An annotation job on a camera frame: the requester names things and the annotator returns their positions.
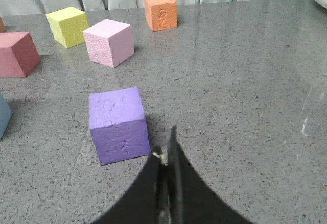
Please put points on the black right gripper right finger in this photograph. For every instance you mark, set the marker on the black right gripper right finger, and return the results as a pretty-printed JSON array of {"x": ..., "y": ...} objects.
[{"x": 191, "y": 200}]

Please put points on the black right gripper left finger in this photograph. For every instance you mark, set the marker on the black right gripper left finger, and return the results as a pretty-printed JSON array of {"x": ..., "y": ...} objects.
[{"x": 146, "y": 200}]

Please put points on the smooth light blue cube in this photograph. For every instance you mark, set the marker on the smooth light blue cube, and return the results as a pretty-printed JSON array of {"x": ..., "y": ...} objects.
[{"x": 5, "y": 115}]

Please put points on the purple foam cube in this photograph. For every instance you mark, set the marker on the purple foam cube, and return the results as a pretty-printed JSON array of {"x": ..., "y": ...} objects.
[{"x": 118, "y": 125}]

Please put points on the pink foam cube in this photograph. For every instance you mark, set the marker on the pink foam cube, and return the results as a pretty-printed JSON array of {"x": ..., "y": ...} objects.
[{"x": 109, "y": 42}]

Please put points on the orange foam cube right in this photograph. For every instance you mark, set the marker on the orange foam cube right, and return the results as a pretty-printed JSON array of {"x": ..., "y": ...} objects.
[{"x": 161, "y": 14}]

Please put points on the orange foam cube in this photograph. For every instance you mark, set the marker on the orange foam cube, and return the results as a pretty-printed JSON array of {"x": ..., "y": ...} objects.
[
  {"x": 161, "y": 14},
  {"x": 2, "y": 26}
]

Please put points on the yellow foam cube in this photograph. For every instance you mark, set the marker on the yellow foam cube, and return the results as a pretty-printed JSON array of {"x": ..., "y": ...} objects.
[{"x": 67, "y": 26}]

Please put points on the small red foam cube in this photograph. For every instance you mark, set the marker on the small red foam cube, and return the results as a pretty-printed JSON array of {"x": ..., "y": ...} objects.
[{"x": 19, "y": 55}]

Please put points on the orange foam cube left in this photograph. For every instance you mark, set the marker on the orange foam cube left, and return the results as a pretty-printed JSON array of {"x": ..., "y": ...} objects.
[{"x": 2, "y": 26}]

